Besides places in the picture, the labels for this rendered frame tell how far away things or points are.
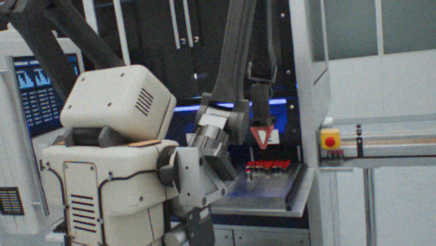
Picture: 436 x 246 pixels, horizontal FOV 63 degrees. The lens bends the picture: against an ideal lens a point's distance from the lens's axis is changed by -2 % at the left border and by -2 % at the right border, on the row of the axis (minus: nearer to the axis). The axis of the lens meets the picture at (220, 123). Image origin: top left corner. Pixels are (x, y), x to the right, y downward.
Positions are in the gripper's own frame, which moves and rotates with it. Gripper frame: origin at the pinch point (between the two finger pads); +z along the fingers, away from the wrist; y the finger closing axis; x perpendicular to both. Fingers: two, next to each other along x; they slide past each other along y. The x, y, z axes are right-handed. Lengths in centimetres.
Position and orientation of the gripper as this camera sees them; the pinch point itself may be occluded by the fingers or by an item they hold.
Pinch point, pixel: (263, 146)
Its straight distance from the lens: 115.6
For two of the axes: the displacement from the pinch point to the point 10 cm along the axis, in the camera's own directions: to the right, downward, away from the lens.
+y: 3.6, -0.7, 9.3
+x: -9.3, 0.5, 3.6
